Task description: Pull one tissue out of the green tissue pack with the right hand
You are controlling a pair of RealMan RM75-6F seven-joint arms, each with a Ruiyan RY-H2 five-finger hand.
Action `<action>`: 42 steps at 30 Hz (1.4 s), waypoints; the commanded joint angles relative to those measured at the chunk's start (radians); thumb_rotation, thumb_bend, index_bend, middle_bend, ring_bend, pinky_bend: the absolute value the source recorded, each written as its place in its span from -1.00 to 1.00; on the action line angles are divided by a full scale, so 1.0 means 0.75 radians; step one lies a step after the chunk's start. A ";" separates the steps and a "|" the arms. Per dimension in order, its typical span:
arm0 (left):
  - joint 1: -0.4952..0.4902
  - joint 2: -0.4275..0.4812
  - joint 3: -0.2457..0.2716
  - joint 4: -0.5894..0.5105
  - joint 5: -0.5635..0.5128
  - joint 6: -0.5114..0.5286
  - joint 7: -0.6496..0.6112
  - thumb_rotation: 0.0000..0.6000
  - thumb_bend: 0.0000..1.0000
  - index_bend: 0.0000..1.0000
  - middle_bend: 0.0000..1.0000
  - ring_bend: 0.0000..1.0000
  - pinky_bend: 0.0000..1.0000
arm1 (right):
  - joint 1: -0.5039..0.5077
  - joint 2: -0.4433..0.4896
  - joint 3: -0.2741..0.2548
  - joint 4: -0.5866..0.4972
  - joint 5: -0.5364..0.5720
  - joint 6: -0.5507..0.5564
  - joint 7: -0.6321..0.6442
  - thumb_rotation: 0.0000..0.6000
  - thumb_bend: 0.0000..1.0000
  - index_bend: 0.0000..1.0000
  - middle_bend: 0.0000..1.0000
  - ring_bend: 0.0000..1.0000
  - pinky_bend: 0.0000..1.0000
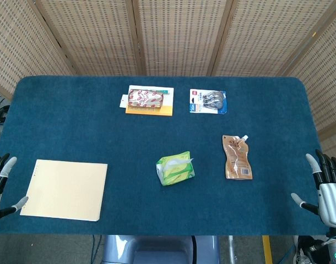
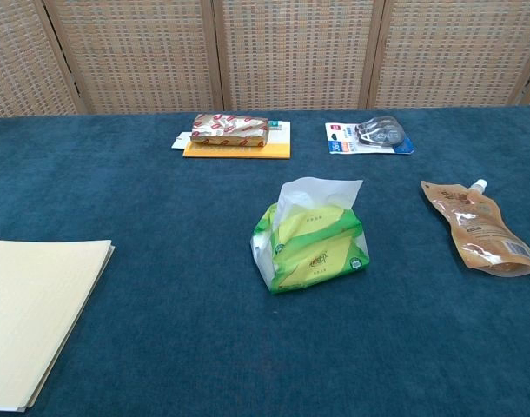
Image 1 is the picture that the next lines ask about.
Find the red patterned pencil case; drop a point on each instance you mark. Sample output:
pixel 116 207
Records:
pixel 146 98

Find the brown spout pouch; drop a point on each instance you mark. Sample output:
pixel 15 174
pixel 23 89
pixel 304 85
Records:
pixel 237 158

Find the blue table cloth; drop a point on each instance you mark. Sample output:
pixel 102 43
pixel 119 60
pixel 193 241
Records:
pixel 162 154

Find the yellow green tissue pack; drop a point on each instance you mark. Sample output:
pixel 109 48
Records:
pixel 175 171

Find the woven folding screen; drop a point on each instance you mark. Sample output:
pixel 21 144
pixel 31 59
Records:
pixel 168 38

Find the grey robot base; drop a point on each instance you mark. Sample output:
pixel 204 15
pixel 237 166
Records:
pixel 159 249

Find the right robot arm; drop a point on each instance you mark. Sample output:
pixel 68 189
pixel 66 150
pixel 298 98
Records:
pixel 334 247

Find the beige paper folder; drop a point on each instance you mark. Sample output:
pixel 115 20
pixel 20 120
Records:
pixel 64 189

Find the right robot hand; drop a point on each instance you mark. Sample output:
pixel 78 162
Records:
pixel 329 192

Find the orange white notebook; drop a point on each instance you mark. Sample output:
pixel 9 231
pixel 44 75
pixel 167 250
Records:
pixel 150 105

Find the correction tape blister pack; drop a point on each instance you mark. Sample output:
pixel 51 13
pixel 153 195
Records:
pixel 208 101

